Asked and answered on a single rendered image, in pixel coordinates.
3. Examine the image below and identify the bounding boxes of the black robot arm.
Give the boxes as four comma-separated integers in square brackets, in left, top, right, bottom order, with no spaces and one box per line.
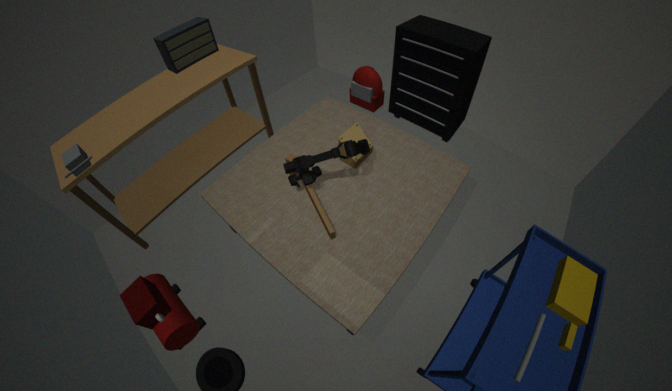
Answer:
[283,139,370,186]

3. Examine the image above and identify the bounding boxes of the brown wooden post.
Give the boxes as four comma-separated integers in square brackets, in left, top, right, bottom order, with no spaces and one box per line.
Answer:
[286,153,300,177]

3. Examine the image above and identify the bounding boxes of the wooden plank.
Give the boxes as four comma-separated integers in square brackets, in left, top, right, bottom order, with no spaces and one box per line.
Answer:
[301,179,335,239]

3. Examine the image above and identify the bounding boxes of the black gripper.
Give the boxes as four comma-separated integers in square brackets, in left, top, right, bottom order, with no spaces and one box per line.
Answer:
[288,166,322,188]

